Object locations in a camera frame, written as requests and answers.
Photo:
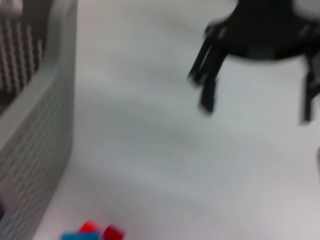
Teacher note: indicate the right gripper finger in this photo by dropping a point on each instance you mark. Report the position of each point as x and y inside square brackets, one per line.
[208, 75]
[308, 100]

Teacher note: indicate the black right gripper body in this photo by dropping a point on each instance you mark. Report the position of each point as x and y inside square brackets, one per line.
[270, 30]

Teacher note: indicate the dark red curved brick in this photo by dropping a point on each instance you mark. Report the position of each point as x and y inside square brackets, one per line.
[113, 232]

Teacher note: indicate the blue square brick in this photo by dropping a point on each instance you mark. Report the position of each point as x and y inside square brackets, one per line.
[80, 236]

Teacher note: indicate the grey perforated storage bin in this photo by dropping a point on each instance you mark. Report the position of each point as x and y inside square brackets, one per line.
[37, 125]

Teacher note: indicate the small red round brick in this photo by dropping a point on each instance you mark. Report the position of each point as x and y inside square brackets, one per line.
[90, 226]

